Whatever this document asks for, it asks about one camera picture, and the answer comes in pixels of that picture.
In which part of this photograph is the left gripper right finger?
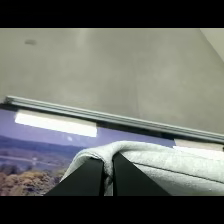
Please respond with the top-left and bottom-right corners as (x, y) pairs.
(112, 152), (171, 197)

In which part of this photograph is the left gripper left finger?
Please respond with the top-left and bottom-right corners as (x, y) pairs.
(45, 157), (104, 197)

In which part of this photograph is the light grey garment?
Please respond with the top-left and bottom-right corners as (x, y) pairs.
(59, 140), (224, 197)

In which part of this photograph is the silver frame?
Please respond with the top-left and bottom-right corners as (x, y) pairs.
(2, 95), (224, 145)

